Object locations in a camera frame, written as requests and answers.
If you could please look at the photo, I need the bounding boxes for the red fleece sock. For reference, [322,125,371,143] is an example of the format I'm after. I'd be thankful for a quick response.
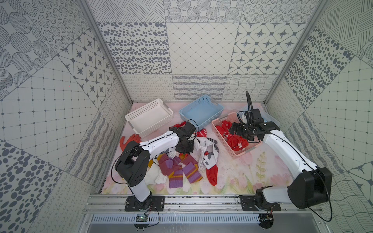
[216,120,232,140]

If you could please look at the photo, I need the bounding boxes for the red rubber glove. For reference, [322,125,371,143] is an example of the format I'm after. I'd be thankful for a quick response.
[119,134,141,151]

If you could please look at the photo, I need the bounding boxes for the plain red sock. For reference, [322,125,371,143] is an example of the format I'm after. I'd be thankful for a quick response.
[206,165,218,186]

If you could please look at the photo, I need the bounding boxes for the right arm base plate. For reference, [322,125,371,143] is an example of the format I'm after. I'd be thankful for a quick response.
[237,195,281,211]

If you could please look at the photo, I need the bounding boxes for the blue plastic basket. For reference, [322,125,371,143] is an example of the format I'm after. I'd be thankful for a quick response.
[179,95,224,130]

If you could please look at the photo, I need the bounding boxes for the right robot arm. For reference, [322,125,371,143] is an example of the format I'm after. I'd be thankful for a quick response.
[229,109,332,210]

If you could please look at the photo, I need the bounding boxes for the aluminium mounting rail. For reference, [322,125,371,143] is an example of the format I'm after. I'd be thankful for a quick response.
[83,193,324,215]

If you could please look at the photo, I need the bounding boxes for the clear plastic tool box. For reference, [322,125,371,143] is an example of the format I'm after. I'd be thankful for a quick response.
[260,109,280,127]

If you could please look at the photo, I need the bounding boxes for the plain white sock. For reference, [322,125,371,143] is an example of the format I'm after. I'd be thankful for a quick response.
[144,164,167,185]

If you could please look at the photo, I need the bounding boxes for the white plastic basket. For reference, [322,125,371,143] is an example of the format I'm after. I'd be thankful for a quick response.
[125,99,173,137]

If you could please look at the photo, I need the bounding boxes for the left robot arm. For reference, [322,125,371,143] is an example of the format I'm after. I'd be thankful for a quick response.
[114,122,197,207]

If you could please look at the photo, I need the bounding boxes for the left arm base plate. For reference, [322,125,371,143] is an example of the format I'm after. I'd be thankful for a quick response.
[125,195,165,212]

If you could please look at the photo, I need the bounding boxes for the red santa striped sock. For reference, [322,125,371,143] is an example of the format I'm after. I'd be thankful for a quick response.
[174,121,207,137]

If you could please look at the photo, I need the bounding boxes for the pink plastic basket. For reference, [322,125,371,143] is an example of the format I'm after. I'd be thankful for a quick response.
[211,112,261,159]

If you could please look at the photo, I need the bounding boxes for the purple striped sock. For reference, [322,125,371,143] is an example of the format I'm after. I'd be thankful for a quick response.
[157,153,202,188]

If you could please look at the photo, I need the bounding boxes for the white sock black pattern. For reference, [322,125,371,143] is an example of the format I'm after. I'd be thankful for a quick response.
[194,137,219,170]

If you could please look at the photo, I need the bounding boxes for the red snowflake sock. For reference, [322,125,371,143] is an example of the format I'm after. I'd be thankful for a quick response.
[227,135,249,151]

